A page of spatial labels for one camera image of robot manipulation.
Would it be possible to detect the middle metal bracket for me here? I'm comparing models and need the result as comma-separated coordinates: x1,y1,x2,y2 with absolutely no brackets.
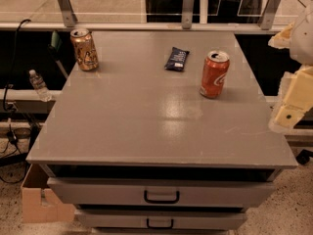
181,0,194,29

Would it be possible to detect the lower grey drawer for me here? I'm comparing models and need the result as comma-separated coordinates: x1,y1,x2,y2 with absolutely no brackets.
75,210,246,230

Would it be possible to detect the cardboard box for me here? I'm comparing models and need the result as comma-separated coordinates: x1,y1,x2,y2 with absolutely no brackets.
21,164,74,223

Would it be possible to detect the green handled tool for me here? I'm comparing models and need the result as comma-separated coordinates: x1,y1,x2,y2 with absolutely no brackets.
48,30,68,79

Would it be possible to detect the gold soda can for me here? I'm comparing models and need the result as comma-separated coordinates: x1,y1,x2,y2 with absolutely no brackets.
70,28,99,71

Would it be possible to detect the right metal bracket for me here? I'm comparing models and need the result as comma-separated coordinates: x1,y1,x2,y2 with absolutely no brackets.
258,0,281,30

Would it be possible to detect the dark blue snack bag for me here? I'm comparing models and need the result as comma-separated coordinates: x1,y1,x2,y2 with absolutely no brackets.
164,47,190,71

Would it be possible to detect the upper grey drawer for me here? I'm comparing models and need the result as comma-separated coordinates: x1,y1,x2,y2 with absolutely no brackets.
48,177,275,208

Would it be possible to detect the left metal bracket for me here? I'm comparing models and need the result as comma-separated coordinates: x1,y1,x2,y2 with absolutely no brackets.
57,0,77,27

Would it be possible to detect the red coke can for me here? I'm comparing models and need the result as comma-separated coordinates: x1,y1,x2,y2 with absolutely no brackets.
200,50,230,99

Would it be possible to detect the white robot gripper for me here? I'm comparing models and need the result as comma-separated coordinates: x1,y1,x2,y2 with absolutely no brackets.
268,2,313,133

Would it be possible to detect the black cable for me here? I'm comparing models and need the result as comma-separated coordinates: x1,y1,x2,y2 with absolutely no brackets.
1,19,32,113

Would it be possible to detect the metal bracket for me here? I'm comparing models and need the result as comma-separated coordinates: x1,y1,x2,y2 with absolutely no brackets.
57,0,77,27
181,0,194,29
258,0,281,30

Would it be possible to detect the clear plastic water bottle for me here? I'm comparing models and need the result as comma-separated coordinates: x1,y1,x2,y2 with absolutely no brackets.
29,70,52,102

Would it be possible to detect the grey drawer cabinet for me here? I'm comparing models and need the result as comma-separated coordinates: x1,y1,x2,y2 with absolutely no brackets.
28,31,296,235

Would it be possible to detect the grey drawer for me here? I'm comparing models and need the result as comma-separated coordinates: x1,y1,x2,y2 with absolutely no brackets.
48,177,275,208
75,210,246,230

